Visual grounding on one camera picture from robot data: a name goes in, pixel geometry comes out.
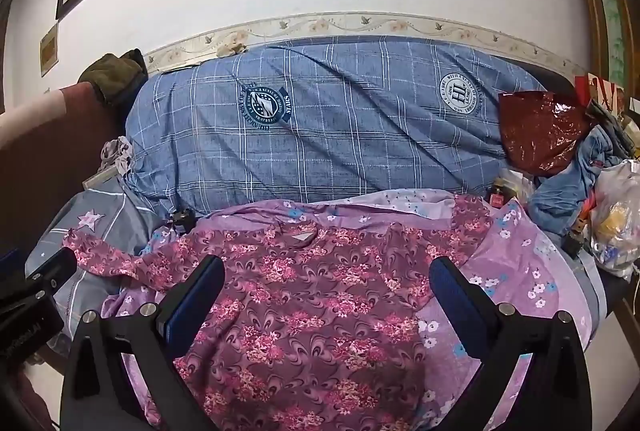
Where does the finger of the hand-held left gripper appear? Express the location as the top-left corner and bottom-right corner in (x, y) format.
(22, 247), (79, 294)

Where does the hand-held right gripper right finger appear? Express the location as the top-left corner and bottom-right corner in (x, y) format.
(429, 256), (593, 431)

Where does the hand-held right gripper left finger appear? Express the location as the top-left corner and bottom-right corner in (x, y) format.
(60, 255), (226, 431)

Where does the maroon floral shirt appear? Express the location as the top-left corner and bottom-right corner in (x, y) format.
(62, 194), (496, 431)

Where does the grey star pillow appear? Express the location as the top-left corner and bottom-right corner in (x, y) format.
(25, 181), (173, 354)

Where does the purple floral bed sheet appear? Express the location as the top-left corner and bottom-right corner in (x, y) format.
(100, 188), (601, 431)

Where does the brown padded headboard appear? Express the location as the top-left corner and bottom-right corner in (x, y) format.
(0, 81), (128, 259)

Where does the small red label bottle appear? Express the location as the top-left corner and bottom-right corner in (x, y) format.
(486, 180), (517, 213)

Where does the crumpled grey cloth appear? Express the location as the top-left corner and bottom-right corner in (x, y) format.
(99, 136), (135, 177)

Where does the small black box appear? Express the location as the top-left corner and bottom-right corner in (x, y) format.
(560, 231), (587, 260)

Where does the blue garment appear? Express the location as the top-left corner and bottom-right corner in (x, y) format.
(527, 125), (626, 232)

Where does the white plastic bag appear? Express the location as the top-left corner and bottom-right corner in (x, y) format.
(586, 158), (640, 281)

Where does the dark red plastic bag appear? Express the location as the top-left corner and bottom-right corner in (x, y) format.
(497, 90), (593, 177)

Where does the blue plaid quilt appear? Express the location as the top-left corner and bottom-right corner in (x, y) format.
(122, 34), (548, 217)

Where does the olive green cloth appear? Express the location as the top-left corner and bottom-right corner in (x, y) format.
(80, 48), (149, 108)

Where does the dark cloth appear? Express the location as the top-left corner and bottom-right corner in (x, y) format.
(585, 97), (640, 159)

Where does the red paper bag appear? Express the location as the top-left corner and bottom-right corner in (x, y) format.
(574, 72), (627, 111)

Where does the beige cloth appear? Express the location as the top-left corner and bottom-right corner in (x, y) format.
(216, 38), (249, 58)

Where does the small framed wall plaque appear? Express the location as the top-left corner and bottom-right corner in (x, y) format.
(39, 24), (61, 78)

